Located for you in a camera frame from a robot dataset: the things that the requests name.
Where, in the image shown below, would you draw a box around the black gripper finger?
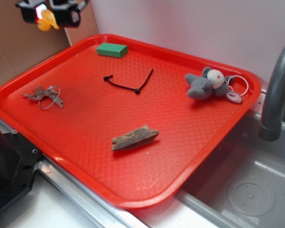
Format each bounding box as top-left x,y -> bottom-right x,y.
15,0 -> 47,23
49,0 -> 89,28

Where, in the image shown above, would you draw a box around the yellow rubber duck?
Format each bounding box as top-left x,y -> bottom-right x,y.
37,9 -> 60,31

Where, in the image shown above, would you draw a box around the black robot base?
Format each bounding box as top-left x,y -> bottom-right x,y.
0,131 -> 41,213

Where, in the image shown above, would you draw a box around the brown cardboard panel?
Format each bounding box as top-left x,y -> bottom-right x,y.
0,0 -> 98,86

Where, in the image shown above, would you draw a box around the green rectangular block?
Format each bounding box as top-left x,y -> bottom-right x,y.
96,43 -> 128,58

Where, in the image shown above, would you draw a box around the bunch of silver keys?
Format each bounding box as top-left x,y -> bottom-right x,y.
21,85 -> 64,110

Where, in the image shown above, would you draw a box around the black zip tie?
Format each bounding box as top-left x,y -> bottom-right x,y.
103,68 -> 154,95

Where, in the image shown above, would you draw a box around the red plastic tray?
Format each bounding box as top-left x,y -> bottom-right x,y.
0,35 -> 261,209

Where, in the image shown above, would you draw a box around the brown wood piece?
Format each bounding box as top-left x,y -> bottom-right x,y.
111,125 -> 160,151

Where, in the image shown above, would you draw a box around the grey plush mouse toy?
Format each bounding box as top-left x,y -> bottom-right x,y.
185,66 -> 249,104

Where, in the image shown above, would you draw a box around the grey faucet spout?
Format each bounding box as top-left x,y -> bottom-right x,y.
258,47 -> 285,142

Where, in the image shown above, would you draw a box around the grey toy sink basin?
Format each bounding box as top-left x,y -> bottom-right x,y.
133,89 -> 285,228

